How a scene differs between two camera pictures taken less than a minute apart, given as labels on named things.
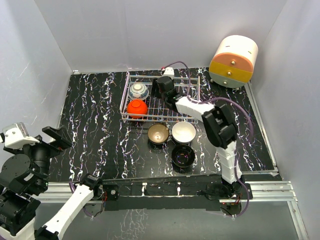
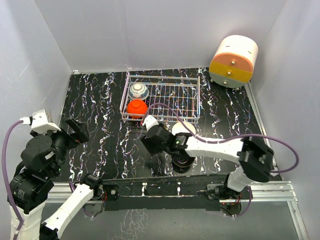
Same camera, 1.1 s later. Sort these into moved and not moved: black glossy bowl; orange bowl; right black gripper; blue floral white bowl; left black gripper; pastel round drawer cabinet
Moved: right black gripper; left black gripper
Not moved: pastel round drawer cabinet; orange bowl; blue floral white bowl; black glossy bowl
